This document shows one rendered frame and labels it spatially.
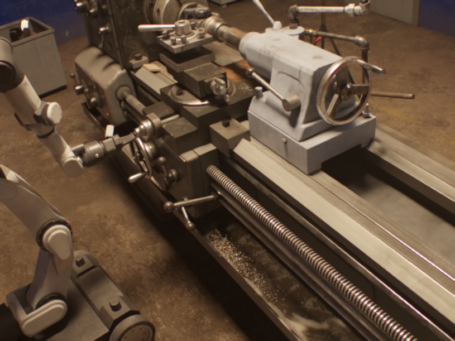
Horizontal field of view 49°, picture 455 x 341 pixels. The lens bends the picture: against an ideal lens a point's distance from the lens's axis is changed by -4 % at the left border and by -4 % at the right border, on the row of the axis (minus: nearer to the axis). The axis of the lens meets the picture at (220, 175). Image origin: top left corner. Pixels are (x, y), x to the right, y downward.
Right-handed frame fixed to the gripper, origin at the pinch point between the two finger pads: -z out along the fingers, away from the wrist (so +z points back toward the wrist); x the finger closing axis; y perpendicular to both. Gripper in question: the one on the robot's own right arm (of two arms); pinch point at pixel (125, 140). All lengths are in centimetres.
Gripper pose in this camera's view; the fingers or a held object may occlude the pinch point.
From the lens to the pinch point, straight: 203.4
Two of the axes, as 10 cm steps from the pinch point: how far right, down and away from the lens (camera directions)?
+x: -3.3, 1.8, 9.3
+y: 4.2, 9.1, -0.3
